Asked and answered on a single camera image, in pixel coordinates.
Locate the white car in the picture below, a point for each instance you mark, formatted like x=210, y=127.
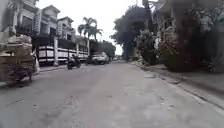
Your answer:
x=99, y=58

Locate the dark trees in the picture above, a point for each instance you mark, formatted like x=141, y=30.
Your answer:
x=104, y=47

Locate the grey concrete road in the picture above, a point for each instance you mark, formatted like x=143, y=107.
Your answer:
x=110, y=100

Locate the motorcycle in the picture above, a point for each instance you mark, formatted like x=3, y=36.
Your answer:
x=73, y=62

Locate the large dark tree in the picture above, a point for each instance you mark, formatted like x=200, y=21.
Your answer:
x=131, y=28

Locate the palm tree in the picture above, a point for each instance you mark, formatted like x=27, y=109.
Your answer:
x=89, y=28

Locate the black and white fence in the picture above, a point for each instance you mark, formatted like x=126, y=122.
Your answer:
x=60, y=53

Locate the bushes with red flowers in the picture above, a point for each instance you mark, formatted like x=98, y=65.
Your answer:
x=173, y=53

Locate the grey multi-storey building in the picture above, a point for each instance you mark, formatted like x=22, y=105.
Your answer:
x=40, y=20

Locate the grey concrete sidewalk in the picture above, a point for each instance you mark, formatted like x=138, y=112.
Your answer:
x=196, y=81

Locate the building behind plants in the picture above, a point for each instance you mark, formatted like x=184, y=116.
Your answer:
x=196, y=23

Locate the loaded cart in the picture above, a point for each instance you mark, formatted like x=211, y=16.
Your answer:
x=18, y=60

